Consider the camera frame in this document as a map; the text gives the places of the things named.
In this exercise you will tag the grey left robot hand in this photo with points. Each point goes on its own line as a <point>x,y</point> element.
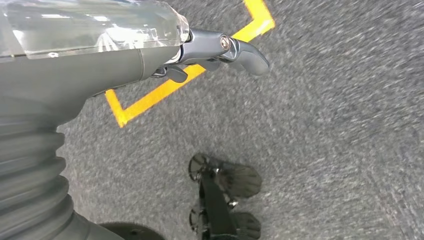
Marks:
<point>82,69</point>

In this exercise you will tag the yellow floor tape square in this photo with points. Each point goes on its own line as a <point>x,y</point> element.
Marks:
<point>149,99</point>

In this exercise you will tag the black caster wheel base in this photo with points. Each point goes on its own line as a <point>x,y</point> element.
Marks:
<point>215,205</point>

